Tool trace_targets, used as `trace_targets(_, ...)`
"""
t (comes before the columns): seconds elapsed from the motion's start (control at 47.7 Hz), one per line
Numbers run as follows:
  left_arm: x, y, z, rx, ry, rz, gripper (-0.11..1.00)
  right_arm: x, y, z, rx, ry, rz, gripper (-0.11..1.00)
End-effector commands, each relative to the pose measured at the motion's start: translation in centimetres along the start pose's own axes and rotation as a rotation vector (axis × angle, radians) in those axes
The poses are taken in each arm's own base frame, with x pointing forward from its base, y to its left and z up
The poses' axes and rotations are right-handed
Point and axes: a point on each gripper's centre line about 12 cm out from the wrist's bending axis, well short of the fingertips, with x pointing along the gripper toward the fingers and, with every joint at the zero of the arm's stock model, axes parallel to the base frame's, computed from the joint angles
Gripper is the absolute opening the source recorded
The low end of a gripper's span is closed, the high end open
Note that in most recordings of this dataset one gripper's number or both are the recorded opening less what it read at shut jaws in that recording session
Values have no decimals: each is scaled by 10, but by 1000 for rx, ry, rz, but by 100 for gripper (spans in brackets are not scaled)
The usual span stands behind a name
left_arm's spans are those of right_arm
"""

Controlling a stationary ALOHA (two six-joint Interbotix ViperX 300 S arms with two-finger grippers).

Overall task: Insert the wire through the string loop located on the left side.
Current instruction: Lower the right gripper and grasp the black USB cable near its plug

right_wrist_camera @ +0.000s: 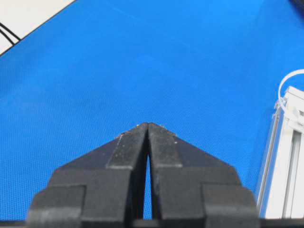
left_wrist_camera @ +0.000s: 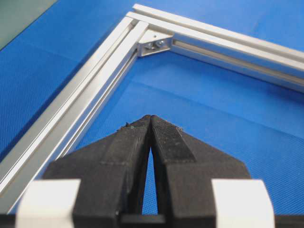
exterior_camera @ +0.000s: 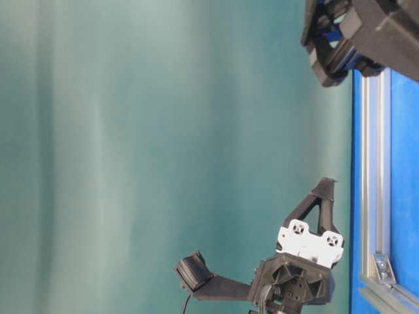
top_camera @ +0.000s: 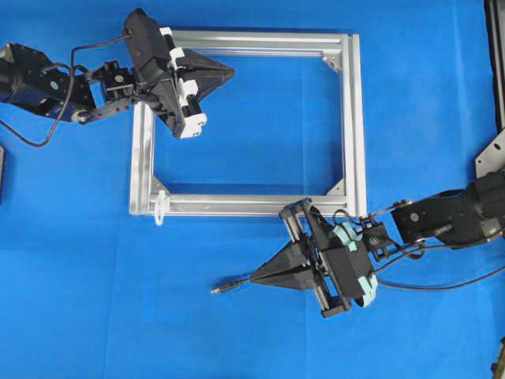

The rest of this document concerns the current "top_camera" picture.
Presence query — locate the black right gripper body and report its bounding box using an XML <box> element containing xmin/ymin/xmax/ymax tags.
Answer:
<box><xmin>279</xmin><ymin>198</ymin><xmax>378</xmax><ymax>318</ymax></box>

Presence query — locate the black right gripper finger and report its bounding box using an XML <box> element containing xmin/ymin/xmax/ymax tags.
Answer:
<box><xmin>250</xmin><ymin>268</ymin><xmax>316</xmax><ymax>291</ymax></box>
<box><xmin>250</xmin><ymin>240</ymin><xmax>312</xmax><ymax>279</ymax></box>

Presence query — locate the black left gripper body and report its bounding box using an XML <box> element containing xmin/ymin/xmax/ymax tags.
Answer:
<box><xmin>124</xmin><ymin>8</ymin><xmax>207</xmax><ymax>139</ymax></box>

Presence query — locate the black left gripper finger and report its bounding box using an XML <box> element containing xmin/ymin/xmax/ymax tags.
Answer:
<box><xmin>185</xmin><ymin>70</ymin><xmax>234</xmax><ymax>102</ymax></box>
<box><xmin>179</xmin><ymin>49</ymin><xmax>235</xmax><ymax>77</ymax></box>

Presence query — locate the thin black wire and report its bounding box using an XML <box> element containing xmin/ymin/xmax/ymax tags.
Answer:
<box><xmin>210</xmin><ymin>265</ymin><xmax>505</xmax><ymax>296</ymax></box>

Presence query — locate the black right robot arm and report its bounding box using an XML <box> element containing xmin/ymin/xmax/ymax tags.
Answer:
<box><xmin>249</xmin><ymin>170</ymin><xmax>504</xmax><ymax>317</ymax></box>

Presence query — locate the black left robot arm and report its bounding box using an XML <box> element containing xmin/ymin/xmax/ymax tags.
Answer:
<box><xmin>1</xmin><ymin>8</ymin><xmax>234</xmax><ymax>139</ymax></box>

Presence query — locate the white zip tie loop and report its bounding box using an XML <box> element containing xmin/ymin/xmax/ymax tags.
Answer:
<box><xmin>153</xmin><ymin>189</ymin><xmax>170</xmax><ymax>226</ymax></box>

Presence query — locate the black box at left edge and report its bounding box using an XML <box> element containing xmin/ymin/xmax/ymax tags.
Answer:
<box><xmin>0</xmin><ymin>145</ymin><xmax>6</xmax><ymax>203</ymax></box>

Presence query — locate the yellow object at bottom right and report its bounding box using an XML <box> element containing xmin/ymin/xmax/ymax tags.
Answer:
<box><xmin>491</xmin><ymin>337</ymin><xmax>505</xmax><ymax>379</ymax></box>

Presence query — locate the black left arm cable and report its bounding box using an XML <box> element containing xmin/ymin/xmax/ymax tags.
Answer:
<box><xmin>0</xmin><ymin>35</ymin><xmax>131</xmax><ymax>148</ymax></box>

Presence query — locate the silver aluminium extrusion frame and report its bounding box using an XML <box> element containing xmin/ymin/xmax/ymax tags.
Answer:
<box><xmin>129</xmin><ymin>28</ymin><xmax>367</xmax><ymax>217</ymax></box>

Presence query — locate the black rail at right edge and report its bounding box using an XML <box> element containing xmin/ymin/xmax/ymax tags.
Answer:
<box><xmin>484</xmin><ymin>0</ymin><xmax>504</xmax><ymax>133</ymax></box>

